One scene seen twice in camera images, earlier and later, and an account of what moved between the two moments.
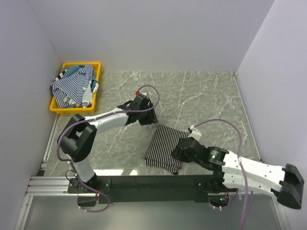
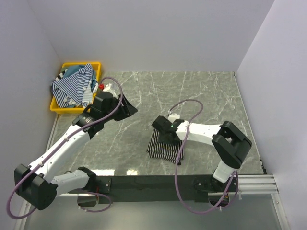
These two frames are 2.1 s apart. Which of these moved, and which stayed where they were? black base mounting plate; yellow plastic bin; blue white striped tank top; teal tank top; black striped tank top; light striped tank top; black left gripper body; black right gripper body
Moved: black right gripper body; black striped tank top; black left gripper body
Stayed: teal tank top; yellow plastic bin; light striped tank top; blue white striped tank top; black base mounting plate
